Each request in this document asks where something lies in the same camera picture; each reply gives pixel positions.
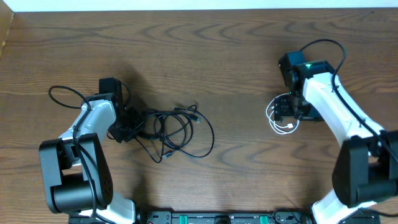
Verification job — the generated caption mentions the white usb cable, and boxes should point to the white usb cable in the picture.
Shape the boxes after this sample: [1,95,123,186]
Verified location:
[265,92,301,136]

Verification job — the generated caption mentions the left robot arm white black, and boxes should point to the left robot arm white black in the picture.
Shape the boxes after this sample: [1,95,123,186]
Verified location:
[39,78,144,223]

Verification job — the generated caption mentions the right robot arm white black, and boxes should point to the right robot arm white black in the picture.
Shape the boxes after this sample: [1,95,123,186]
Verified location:
[270,50,397,223]

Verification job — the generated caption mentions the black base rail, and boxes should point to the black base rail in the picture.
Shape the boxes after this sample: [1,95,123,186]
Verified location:
[68,208,382,224]

